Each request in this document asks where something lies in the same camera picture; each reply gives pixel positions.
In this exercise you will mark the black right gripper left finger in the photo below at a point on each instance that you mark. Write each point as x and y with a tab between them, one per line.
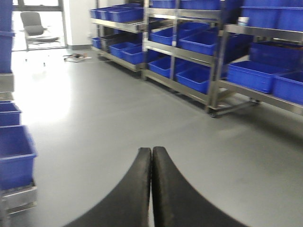
127	205

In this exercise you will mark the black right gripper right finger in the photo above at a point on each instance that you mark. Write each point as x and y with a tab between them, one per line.
176	203

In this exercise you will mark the blue bin at left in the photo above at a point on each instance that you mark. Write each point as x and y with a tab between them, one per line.
17	154

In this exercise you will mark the steel shelving rack with bins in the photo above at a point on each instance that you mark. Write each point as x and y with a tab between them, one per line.
197	48

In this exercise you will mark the white paper cup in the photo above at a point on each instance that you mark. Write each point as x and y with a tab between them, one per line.
243	21

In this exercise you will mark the gray office chair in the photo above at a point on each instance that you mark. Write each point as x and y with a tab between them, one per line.
34	32

